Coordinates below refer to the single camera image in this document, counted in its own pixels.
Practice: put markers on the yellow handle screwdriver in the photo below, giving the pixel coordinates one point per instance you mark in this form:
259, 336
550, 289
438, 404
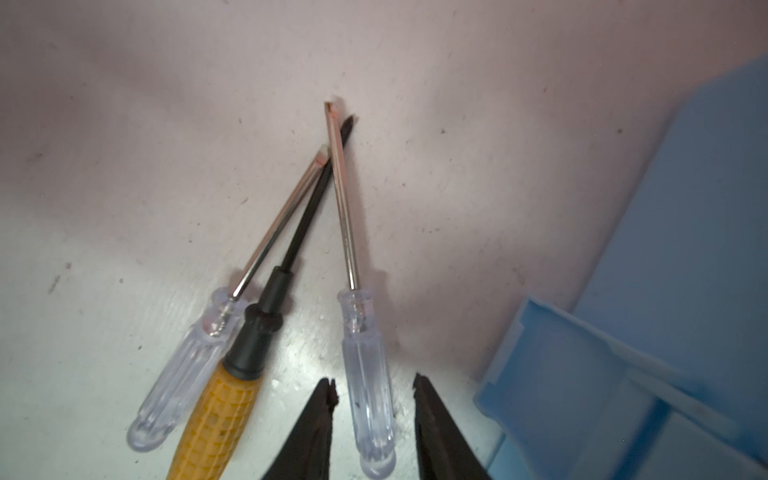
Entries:
227, 401

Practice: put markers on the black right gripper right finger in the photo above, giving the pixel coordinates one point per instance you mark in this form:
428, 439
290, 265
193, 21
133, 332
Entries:
442, 451

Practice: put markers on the blue plastic tool box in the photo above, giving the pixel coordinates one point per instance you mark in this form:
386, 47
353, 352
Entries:
659, 371

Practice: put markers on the clear handle short screwdriver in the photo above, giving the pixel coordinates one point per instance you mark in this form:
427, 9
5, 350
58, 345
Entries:
365, 362

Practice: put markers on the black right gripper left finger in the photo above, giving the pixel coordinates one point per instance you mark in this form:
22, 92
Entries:
306, 452

